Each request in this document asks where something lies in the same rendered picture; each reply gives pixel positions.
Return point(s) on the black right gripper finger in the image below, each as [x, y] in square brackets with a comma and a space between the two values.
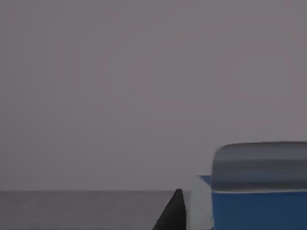
[176, 213]

